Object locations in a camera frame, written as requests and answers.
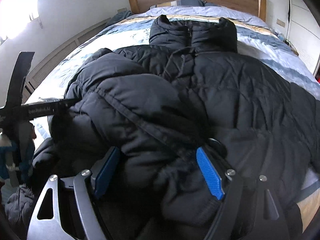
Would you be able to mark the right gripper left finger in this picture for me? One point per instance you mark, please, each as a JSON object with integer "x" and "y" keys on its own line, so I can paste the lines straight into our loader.
{"x": 103, "y": 171}

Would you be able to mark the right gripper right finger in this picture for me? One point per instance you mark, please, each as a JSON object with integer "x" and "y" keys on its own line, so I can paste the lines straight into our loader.
{"x": 211, "y": 160}

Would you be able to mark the black puffer jacket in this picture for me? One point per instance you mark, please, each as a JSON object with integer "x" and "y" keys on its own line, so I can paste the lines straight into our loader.
{"x": 180, "y": 109}

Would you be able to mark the gloved blue left hand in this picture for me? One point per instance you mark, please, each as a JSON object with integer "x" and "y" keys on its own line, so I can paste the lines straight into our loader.
{"x": 17, "y": 152}

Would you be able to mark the striped blue yellow duvet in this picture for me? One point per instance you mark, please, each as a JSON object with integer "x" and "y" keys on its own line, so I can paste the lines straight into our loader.
{"x": 270, "y": 42}

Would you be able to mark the red object in wardrobe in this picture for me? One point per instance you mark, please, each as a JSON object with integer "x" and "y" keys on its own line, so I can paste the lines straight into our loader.
{"x": 318, "y": 77}

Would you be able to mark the dark teal blanket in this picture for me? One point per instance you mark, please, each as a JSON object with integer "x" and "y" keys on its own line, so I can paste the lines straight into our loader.
{"x": 118, "y": 17}

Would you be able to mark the wooden nightstand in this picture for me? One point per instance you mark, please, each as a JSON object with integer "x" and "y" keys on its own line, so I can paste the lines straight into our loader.
{"x": 292, "y": 47}

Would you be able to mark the white open wardrobe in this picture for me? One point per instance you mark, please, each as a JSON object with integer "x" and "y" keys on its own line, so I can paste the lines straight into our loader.
{"x": 303, "y": 34}

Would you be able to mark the striped pillow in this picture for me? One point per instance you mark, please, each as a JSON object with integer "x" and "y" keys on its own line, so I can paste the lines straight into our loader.
{"x": 185, "y": 3}

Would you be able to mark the wall socket plate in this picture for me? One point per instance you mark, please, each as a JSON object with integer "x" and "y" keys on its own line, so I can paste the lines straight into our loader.
{"x": 281, "y": 23}

